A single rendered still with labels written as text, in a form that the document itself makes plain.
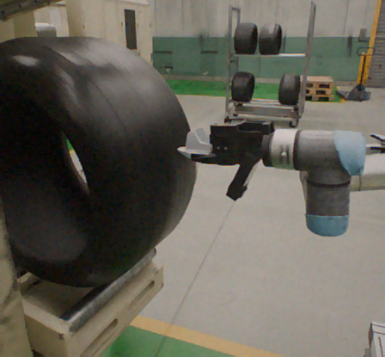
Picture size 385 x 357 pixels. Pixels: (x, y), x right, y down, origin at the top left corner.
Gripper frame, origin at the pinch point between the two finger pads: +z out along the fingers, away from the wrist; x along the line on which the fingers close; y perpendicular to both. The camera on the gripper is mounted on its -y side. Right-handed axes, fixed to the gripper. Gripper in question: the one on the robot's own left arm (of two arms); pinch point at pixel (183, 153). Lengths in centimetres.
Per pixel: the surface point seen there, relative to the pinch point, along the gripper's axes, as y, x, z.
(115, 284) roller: -32.6, 8.9, 17.8
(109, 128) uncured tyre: 8.8, 15.7, 5.7
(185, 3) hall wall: 179, -1026, 566
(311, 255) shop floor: -124, -166, 2
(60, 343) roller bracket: -32.3, 28.3, 15.3
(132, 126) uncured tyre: 8.5, 11.8, 3.5
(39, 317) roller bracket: -28.7, 27.6, 21.2
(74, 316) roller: -32.0, 21.8, 18.4
